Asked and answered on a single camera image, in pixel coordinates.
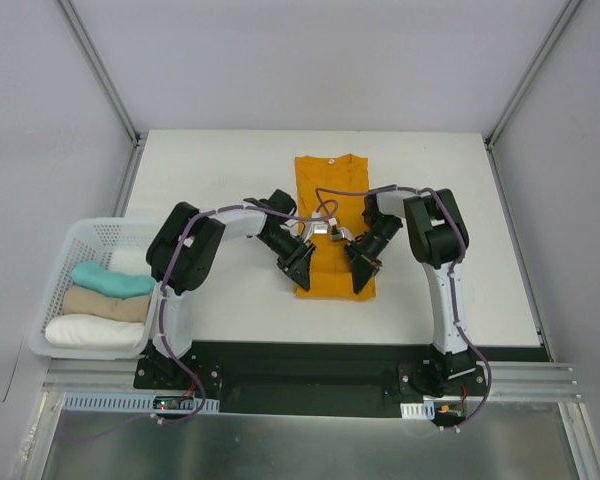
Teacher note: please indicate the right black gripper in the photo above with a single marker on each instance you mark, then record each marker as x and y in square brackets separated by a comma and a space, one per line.
[361, 255]

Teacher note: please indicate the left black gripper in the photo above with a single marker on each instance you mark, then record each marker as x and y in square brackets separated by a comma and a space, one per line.
[296, 256]

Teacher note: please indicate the orange t shirt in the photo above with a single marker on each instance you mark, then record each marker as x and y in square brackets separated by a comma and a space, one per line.
[335, 178]

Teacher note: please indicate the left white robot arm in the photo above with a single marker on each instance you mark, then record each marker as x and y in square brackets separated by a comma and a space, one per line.
[182, 254]

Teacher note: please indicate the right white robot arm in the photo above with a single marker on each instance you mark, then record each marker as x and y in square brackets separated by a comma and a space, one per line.
[438, 240]

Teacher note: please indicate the teal rolled t shirt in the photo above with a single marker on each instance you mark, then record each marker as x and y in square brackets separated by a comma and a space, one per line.
[92, 276]

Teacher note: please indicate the white plastic basket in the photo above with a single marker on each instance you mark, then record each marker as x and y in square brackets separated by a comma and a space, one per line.
[117, 244]

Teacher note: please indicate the beige rolled t shirt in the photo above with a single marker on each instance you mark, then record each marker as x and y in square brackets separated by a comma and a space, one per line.
[79, 300]

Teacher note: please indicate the white rolled t shirt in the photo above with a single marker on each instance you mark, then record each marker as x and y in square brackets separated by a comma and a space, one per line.
[82, 331]

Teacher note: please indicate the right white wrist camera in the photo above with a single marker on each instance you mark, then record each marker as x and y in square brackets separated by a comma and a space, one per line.
[337, 232]

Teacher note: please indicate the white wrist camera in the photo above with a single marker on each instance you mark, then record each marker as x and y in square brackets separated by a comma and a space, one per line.
[337, 232]
[316, 225]

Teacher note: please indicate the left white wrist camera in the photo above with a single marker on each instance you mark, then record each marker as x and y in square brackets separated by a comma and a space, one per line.
[316, 225]

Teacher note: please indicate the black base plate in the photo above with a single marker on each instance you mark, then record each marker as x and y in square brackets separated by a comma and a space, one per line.
[368, 381]

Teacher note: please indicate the right white cable duct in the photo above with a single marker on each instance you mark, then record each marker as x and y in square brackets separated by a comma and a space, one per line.
[418, 411]

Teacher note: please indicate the white cable duct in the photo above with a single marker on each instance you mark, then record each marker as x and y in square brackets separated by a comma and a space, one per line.
[418, 411]
[139, 403]

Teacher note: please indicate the left white cable duct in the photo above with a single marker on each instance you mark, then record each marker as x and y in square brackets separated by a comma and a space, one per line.
[139, 403]

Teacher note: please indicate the left aluminium frame post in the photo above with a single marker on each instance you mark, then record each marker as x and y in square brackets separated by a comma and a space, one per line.
[98, 69]

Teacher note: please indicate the aluminium frame post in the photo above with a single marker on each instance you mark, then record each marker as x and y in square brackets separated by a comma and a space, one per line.
[98, 69]
[553, 37]

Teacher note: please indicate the right aluminium frame post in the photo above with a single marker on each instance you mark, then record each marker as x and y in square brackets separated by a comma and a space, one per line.
[553, 37]

